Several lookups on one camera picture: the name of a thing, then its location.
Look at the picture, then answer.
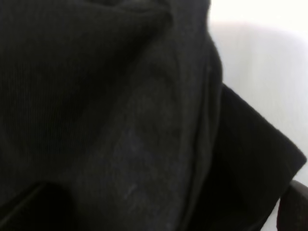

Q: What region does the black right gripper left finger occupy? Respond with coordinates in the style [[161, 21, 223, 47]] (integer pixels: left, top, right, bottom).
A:
[[0, 182, 75, 231]]

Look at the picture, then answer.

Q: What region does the black printed t-shirt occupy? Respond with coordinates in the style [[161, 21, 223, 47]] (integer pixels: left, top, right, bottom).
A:
[[0, 0, 306, 231]]

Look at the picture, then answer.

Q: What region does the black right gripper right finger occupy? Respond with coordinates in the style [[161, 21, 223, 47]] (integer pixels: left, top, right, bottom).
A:
[[276, 180, 308, 231]]

